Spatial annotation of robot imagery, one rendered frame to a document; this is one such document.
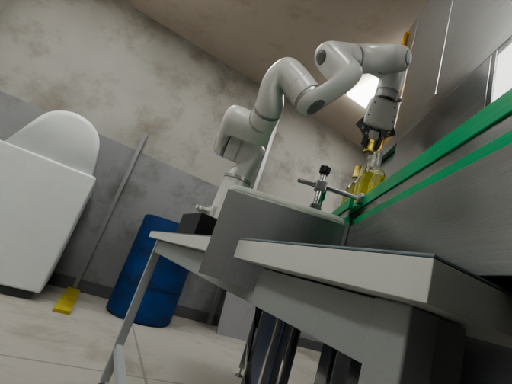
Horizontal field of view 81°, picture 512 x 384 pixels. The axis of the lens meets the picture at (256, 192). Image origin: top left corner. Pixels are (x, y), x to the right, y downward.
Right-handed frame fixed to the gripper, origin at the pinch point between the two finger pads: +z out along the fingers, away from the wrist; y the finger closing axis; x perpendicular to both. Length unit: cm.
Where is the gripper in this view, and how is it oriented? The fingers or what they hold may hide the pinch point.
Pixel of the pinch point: (370, 143)
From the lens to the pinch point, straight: 110.7
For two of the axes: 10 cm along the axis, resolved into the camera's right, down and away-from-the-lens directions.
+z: -3.0, 9.5, 0.0
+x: -0.6, -0.2, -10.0
